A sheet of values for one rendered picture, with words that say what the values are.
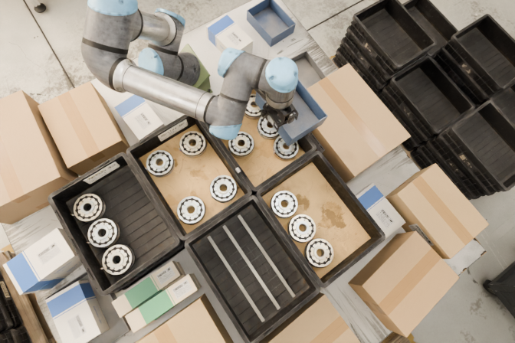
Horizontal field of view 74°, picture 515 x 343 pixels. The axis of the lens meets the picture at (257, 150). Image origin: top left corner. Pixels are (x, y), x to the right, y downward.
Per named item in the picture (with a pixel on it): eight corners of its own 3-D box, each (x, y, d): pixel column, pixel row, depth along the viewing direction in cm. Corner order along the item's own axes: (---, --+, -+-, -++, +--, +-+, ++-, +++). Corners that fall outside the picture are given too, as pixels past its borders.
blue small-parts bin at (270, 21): (246, 19, 174) (246, 10, 167) (269, 5, 177) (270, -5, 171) (270, 47, 170) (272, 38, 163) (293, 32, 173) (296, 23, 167)
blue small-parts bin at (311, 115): (254, 101, 119) (256, 91, 113) (288, 80, 123) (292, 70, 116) (288, 146, 115) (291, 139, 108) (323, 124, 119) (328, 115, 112)
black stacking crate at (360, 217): (253, 198, 135) (254, 193, 124) (311, 158, 142) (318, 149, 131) (314, 286, 126) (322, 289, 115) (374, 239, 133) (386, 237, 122)
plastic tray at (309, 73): (280, 113, 159) (282, 109, 154) (258, 80, 164) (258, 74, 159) (327, 87, 165) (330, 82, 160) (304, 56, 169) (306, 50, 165)
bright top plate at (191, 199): (172, 208, 127) (171, 208, 127) (193, 191, 130) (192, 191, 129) (188, 229, 125) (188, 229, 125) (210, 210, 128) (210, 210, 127)
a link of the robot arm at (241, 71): (208, 89, 83) (250, 104, 82) (221, 44, 80) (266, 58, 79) (218, 87, 91) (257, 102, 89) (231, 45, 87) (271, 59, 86)
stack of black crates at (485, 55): (411, 76, 235) (451, 35, 192) (443, 56, 241) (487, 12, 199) (451, 122, 226) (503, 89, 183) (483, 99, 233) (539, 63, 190)
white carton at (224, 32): (207, 37, 169) (205, 26, 160) (225, 24, 172) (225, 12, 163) (233, 65, 165) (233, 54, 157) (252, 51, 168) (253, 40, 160)
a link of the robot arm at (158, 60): (157, 76, 146) (131, 73, 134) (164, 45, 142) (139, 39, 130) (177, 86, 141) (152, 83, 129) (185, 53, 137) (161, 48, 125)
